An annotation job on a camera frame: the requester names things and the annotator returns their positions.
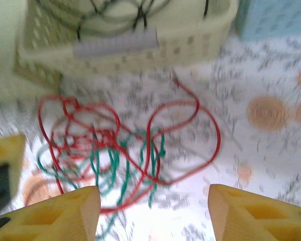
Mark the floral tablecloth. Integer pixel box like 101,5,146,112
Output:
0,32,301,241

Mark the red cable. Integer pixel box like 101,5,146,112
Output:
24,77,222,214

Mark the green cable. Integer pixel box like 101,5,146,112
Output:
37,125,167,238

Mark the cream plastic basket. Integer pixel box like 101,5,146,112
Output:
13,0,239,86

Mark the light blue plastic basket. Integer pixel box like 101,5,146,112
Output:
235,0,301,43

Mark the pale green plastic basket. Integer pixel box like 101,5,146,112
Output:
0,0,64,101

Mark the black cable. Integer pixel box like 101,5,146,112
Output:
47,0,209,41

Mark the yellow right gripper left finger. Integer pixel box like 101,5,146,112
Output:
0,185,101,241

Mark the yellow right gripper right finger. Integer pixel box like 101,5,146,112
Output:
207,184,301,241

